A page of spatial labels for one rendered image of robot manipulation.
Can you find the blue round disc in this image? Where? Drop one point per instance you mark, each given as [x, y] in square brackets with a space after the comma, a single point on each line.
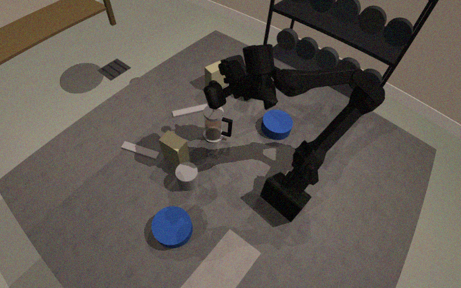
[172, 227]
[276, 124]

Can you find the glass french press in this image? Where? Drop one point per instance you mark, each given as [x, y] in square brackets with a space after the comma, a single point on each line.
[213, 125]

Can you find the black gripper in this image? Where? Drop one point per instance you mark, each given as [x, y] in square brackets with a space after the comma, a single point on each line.
[216, 96]

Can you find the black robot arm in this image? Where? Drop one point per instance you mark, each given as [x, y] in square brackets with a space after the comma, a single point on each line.
[308, 157]

